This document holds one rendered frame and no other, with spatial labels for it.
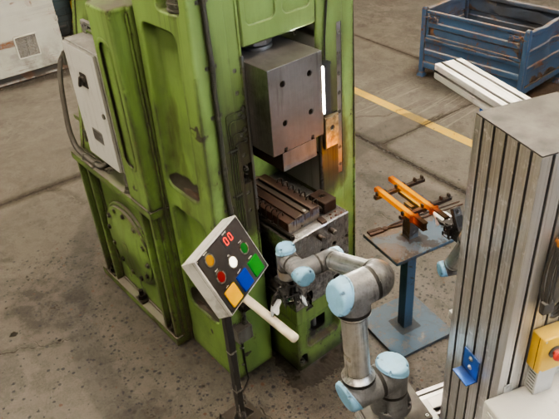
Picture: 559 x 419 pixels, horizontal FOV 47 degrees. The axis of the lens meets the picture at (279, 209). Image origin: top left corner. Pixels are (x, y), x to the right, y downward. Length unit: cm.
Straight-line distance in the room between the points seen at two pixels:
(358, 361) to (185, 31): 137
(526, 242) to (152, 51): 186
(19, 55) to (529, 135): 676
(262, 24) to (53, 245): 277
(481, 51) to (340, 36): 353
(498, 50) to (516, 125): 477
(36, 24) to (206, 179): 524
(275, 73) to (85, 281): 239
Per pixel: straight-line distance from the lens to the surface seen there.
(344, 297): 197
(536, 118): 169
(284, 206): 316
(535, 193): 158
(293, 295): 252
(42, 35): 789
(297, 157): 291
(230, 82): 272
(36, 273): 476
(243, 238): 277
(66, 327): 425
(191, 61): 259
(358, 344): 213
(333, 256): 234
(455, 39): 664
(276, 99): 271
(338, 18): 305
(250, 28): 272
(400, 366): 232
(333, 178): 338
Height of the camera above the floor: 278
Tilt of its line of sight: 35 degrees down
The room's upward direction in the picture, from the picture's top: 5 degrees counter-clockwise
